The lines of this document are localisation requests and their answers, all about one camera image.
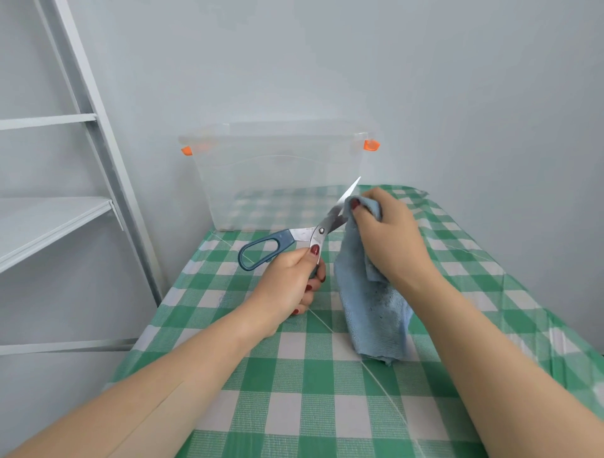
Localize person's right hand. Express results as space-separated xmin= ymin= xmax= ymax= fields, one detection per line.
xmin=349 ymin=186 xmax=442 ymax=298

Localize person's left hand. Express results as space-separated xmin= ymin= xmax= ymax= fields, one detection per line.
xmin=235 ymin=244 xmax=327 ymax=340

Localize blue handled steel scissors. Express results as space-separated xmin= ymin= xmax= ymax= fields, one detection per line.
xmin=237 ymin=176 xmax=362 ymax=279

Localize blue microfibre cloth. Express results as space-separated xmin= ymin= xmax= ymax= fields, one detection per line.
xmin=333 ymin=197 xmax=416 ymax=367

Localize person's left forearm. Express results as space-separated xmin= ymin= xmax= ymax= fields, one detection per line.
xmin=4 ymin=306 xmax=270 ymax=458

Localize person's right forearm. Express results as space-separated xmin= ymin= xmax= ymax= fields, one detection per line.
xmin=410 ymin=273 xmax=604 ymax=458

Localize clear plastic storage box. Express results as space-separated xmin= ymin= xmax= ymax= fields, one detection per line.
xmin=178 ymin=120 xmax=381 ymax=232

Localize green white checkered tablecloth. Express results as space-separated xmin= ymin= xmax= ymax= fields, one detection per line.
xmin=103 ymin=184 xmax=604 ymax=458

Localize white metal shelf rack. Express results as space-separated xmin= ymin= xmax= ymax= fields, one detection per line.
xmin=0 ymin=0 xmax=164 ymax=357

